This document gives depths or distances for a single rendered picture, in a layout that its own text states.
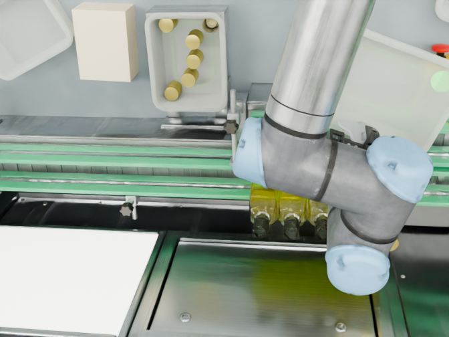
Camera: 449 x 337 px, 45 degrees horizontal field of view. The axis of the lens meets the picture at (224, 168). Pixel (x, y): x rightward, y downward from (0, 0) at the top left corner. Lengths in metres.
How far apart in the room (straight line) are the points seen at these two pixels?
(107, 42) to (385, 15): 0.62
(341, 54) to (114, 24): 0.76
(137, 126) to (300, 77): 0.82
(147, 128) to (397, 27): 0.61
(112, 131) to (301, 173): 0.79
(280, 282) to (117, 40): 0.63
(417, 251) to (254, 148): 0.75
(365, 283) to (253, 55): 0.73
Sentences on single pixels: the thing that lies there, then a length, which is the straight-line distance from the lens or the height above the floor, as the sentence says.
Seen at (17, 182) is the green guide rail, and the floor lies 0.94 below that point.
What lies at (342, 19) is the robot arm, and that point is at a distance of 0.56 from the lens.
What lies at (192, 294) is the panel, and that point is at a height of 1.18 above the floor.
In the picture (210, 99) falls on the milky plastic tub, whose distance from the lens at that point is 1.29.
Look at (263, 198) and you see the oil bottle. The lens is 1.08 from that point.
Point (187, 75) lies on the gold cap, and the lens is 1.26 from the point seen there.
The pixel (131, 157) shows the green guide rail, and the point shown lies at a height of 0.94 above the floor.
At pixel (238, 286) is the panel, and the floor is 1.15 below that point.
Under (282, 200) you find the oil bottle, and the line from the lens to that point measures 1.08.
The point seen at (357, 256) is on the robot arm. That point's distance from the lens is 0.67.
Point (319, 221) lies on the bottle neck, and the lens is 1.04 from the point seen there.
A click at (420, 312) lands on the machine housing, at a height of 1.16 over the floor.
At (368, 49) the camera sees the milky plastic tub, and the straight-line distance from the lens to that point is 0.98.
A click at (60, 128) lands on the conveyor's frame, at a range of 1.39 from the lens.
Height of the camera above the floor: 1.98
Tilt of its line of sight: 60 degrees down
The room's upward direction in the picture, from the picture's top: 165 degrees counter-clockwise
